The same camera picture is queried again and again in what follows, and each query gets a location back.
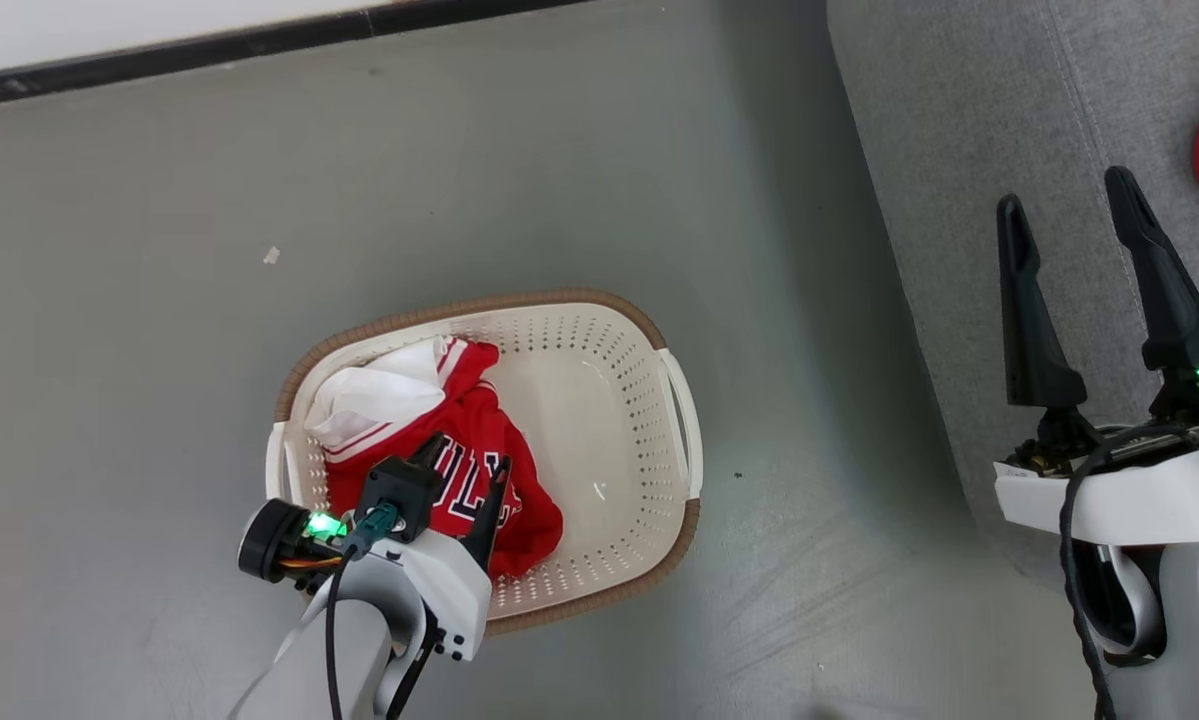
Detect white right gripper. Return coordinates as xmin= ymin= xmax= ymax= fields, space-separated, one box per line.
xmin=994 ymin=165 xmax=1199 ymax=548

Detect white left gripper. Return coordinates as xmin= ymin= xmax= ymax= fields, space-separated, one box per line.
xmin=237 ymin=432 xmax=513 ymax=663

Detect red basketball jersey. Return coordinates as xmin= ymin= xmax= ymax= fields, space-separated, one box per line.
xmin=304 ymin=337 xmax=565 ymax=579

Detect grey fabric sofa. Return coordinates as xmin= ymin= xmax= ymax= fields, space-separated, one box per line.
xmin=827 ymin=0 xmax=1199 ymax=591

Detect cream perforated laundry basket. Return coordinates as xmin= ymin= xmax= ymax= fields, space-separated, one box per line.
xmin=264 ymin=290 xmax=705 ymax=636

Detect black baseboard strip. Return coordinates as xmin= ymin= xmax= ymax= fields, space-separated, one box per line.
xmin=0 ymin=0 xmax=590 ymax=109

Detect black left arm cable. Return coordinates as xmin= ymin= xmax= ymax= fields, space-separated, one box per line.
xmin=323 ymin=505 xmax=402 ymax=720

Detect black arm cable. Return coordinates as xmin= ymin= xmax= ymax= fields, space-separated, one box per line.
xmin=1059 ymin=423 xmax=1199 ymax=720
xmin=323 ymin=505 xmax=402 ymax=720

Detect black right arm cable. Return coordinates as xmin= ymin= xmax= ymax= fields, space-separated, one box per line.
xmin=1059 ymin=423 xmax=1199 ymax=720

